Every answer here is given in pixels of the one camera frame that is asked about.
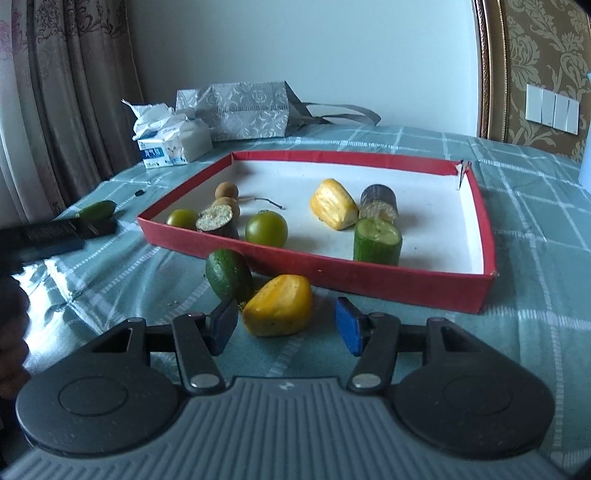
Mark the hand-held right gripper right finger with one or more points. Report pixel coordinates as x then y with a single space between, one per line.
348 325

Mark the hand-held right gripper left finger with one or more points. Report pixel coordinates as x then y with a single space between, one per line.
225 323

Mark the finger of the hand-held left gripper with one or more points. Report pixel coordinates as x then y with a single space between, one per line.
51 242
99 227

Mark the yellow jackfruit piece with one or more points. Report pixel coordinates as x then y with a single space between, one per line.
278 305

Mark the large green tomato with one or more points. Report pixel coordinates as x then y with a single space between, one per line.
266 229

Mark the shallow red cardboard box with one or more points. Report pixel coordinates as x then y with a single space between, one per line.
415 230

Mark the yellow corn piece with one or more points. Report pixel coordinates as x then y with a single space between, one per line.
333 204

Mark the dark eggplant chunk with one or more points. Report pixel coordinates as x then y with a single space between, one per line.
379 201

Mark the person's left hand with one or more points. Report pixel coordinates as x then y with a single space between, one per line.
11 332

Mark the green cucumber end piece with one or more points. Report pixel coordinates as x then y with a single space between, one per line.
98 210

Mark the dark green oval fruit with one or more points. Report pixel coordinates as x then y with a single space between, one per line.
228 273

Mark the small green tomato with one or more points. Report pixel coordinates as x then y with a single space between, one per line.
181 218

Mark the thick green cucumber piece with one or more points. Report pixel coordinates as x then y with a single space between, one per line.
377 242

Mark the brown longan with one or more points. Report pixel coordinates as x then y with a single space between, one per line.
226 190
229 207

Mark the soft tissue pack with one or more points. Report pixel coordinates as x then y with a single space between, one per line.
184 138

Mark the thin longan twig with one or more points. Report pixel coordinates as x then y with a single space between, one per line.
265 201

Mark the brown patterned curtain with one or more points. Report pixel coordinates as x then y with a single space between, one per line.
69 101

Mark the grey patterned gift bag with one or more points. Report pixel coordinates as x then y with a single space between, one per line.
244 110

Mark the light blue electric kettle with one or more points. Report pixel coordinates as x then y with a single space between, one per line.
587 166

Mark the white wall switch panel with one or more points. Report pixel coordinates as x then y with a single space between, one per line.
551 110

